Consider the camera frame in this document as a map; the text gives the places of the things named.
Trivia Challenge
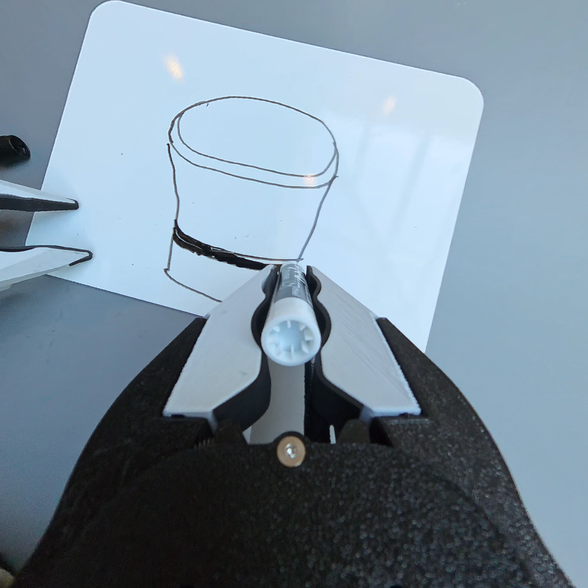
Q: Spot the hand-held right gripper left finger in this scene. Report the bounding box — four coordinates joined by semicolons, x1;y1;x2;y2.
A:
163;266;280;431

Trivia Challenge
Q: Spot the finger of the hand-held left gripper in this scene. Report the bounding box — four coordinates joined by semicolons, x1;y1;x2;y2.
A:
0;179;80;213
0;246;94;291

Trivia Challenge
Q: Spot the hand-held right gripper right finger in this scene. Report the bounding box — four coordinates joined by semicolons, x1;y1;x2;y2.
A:
305;265;422;431

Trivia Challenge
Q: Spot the black marker cap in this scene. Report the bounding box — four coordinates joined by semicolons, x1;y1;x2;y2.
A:
0;134;32;162

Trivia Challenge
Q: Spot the white dry erase marker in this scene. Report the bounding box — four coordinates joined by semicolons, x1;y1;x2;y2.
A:
260;261;322;367

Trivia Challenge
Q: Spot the white whiteboard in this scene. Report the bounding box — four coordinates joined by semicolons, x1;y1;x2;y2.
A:
25;0;485;354

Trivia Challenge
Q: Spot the grey desk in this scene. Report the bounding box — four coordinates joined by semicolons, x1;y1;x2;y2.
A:
0;0;588;588

